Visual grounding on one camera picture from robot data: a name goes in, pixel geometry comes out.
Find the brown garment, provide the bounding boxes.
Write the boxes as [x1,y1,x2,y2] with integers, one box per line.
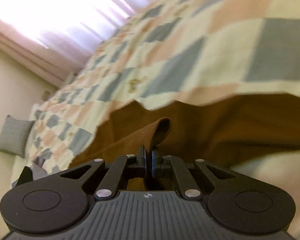
[70,93,300,192]

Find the grey garment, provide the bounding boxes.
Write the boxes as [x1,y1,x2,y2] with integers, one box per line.
[30,164,48,180]

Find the grey knit cushion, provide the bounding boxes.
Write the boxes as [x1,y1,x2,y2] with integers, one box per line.
[0,115,34,158]

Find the checkered quilt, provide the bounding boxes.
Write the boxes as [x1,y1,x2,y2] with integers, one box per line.
[11,0,300,185]

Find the pink curtain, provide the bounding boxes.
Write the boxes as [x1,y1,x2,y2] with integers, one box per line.
[0,0,152,87]

